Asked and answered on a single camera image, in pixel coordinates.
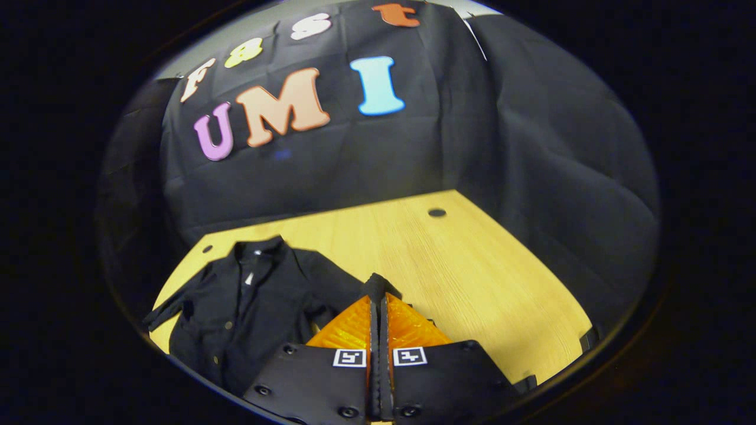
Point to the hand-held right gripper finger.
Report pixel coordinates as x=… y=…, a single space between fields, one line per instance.
x=385 y=383
x=373 y=383

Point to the black buttoned jacket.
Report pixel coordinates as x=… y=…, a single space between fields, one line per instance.
x=266 y=307

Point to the black backdrop cloth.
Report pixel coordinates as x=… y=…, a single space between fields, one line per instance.
x=366 y=153

